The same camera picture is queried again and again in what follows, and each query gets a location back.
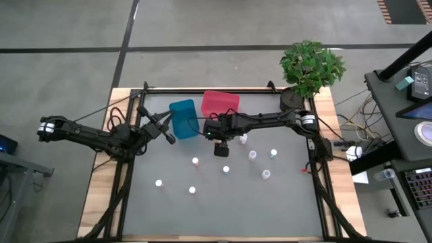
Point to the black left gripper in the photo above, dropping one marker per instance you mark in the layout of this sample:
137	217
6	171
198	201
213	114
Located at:
150	130

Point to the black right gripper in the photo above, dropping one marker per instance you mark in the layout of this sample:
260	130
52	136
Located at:
219	128

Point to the clear medicine bottle white cap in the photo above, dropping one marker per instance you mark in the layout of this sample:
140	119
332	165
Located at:
243	138

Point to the blue medicine bottle white pills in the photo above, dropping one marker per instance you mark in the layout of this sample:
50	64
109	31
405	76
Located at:
226	169

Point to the clear bottle yellow green pills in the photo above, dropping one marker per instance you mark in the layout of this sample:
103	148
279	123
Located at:
252	155

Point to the green medicine bottle white cap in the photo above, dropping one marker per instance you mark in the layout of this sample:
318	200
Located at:
273	153

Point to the pink medicine bottle white cap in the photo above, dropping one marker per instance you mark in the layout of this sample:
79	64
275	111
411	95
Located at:
159	183
192	190

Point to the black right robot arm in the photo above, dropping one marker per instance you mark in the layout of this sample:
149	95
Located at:
270	119

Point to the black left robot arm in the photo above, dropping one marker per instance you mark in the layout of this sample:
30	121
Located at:
94	136

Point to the blue plastic bin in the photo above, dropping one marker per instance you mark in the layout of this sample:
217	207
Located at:
184	121

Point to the red plastic bin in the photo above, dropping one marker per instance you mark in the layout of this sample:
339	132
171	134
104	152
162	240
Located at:
219	101

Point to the black plant pot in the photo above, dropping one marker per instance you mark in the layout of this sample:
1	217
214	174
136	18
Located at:
289	100

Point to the small red clip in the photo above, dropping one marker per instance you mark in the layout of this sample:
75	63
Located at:
304	170

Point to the green leafy plant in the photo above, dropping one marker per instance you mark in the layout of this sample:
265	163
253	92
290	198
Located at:
310	67

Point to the white power adapter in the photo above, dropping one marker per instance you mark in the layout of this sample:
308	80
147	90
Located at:
353	153

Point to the white paper sheet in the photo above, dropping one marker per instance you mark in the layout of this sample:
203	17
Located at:
361	177

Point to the grey side table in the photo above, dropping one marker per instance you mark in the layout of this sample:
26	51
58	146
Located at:
13	165

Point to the blue-lit device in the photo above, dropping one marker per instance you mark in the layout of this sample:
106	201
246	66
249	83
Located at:
6	145

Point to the dark grey side desk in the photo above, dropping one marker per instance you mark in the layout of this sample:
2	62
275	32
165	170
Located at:
388	111

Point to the clear plastic water bottle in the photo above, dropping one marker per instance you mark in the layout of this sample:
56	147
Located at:
384	174

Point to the small teal box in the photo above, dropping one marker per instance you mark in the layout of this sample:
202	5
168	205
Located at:
404	83

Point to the small black floor object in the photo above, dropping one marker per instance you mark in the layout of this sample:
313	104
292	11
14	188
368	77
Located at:
393	213

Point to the black pole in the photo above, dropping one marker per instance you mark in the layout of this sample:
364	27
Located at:
405	57

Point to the tablet with blue screen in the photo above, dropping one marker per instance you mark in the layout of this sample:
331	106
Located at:
420	111

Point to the black power brick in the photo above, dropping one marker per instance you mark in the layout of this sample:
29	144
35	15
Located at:
420	84

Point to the round white disc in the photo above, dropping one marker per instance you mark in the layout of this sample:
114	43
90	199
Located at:
426	133

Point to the keyboard with coloured keys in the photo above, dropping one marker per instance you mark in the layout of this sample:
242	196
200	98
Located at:
420	189

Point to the brown striped floor mat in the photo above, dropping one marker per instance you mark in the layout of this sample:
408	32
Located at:
405	11

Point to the black metal rig frame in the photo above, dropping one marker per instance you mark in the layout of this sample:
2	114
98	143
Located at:
175	91

